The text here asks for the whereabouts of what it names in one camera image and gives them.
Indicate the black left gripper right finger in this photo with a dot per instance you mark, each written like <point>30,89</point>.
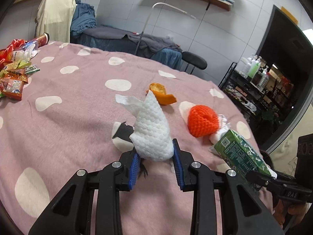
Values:
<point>221,200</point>

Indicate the crumpled white plastic wrapper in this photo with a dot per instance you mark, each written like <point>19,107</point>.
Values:
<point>223,122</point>

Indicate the dark doorway frame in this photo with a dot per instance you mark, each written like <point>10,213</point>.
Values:
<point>286,46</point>

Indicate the crumpled light blue tissue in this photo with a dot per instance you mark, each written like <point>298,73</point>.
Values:
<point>215,137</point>

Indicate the red snack bag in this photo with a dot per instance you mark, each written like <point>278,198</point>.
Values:
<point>14,45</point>

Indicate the black trolley shelf rack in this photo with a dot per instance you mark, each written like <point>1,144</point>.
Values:
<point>258,107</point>

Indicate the cream cloth on chair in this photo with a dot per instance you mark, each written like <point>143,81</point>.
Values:
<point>54,17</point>

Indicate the pink spotted bed cover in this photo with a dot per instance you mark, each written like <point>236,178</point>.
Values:
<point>68,116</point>

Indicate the green drink carton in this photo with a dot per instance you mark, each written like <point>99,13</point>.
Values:
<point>242,157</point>

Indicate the white curved pipe stand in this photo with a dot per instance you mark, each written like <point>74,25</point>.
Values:
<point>167,19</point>

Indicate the person's right hand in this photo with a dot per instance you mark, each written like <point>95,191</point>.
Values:
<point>299,211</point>

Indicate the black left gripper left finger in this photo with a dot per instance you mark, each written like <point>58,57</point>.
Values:
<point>90,200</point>

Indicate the white paper towel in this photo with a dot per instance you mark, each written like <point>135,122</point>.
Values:
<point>151,136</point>

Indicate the orange peel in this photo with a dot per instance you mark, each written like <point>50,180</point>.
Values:
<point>161,95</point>

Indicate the massage bed with grey cover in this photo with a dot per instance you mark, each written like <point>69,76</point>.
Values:
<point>110,39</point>

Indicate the clear pump bottle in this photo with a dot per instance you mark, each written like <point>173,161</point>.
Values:
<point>263,79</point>

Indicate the orange snack packet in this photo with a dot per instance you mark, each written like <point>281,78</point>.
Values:
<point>12,88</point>

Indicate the red chips tube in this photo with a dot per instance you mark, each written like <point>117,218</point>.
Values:
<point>41,40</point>

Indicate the green lotion bottle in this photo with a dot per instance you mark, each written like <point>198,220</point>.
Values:
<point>254,67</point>

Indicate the white pump bottle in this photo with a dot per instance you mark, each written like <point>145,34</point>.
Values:
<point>246,67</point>

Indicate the clear plastic bottle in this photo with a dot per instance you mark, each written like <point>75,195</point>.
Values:
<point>27,52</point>

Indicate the blue bedding pile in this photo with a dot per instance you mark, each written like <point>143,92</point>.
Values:
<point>83,18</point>

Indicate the black round stool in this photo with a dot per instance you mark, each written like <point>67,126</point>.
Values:
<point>195,60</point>

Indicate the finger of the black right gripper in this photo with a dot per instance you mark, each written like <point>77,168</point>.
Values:
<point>262,180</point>

